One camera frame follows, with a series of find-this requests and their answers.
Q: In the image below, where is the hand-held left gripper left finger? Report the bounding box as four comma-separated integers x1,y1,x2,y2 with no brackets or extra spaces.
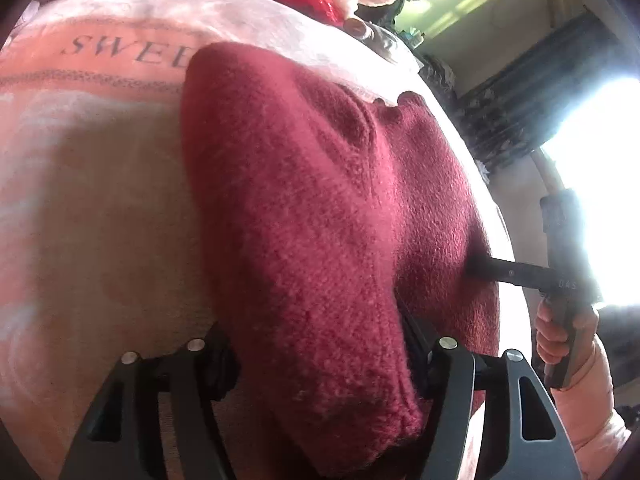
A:
59,322,241,480

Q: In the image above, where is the bright window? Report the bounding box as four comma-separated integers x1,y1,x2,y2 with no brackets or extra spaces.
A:
542,75,640,306

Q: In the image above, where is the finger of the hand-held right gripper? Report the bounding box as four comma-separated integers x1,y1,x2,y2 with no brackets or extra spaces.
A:
467,255,556,291

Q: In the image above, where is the person's right hand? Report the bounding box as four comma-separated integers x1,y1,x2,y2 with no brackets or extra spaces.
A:
534,299,601,367

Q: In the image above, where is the person's right forearm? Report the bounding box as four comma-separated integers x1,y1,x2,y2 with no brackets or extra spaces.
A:
550,335,633,466

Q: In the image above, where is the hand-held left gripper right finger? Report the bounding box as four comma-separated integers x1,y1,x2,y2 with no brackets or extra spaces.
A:
395,295,583,480

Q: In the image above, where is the dark radiator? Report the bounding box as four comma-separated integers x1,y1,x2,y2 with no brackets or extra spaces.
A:
452,10,616,171

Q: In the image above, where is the maroon knit sweater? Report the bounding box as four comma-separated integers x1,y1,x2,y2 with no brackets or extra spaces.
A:
179,42,501,478

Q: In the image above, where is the pink printed blanket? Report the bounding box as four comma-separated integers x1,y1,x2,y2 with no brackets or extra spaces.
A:
0,0,531,480

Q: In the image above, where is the silver metal object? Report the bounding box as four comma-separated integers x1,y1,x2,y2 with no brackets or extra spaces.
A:
345,17,401,61

